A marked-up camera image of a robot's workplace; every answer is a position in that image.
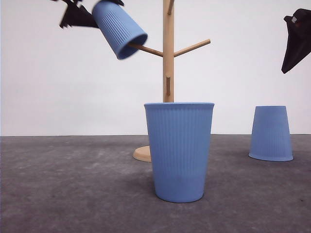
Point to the black gripper finger cup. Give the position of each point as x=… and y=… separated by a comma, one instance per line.
x=77, y=16

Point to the same gripper black finger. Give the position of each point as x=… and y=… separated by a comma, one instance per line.
x=120, y=2

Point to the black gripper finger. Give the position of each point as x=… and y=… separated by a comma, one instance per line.
x=299, y=39

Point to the blue ribbed cup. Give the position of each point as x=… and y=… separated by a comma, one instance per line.
x=180, y=137
x=270, y=138
x=119, y=28

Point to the wooden mug tree stand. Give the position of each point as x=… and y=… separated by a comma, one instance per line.
x=168, y=55

